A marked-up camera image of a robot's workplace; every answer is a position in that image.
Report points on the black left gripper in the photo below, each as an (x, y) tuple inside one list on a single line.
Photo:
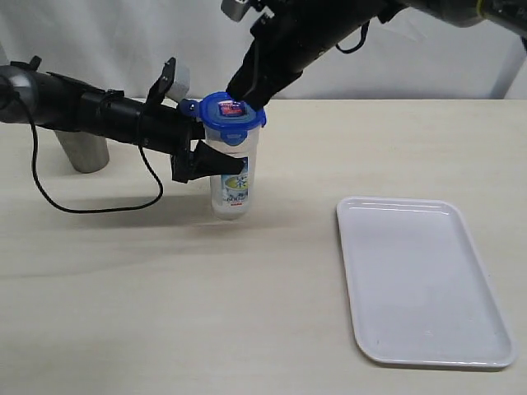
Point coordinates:
[(192, 159)]

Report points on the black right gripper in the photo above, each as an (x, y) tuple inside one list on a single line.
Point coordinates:
[(284, 44)]

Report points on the clear plastic tall container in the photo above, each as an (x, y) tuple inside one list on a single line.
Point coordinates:
[(231, 194)]

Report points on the blue plastic lid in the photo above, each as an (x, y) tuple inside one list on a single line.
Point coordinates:
[(225, 120)]

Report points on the stainless steel cup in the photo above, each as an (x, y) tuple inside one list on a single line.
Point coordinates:
[(86, 153)]

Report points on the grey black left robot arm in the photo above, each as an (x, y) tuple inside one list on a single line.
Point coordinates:
[(61, 103)]

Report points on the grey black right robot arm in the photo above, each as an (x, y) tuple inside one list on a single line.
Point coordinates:
[(346, 23)]

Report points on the white backdrop curtain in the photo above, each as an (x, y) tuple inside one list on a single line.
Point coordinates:
[(123, 45)]

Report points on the white rectangular plastic tray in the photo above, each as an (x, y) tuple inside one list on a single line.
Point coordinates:
[(418, 291)]

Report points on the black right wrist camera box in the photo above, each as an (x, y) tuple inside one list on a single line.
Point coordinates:
[(236, 9)]

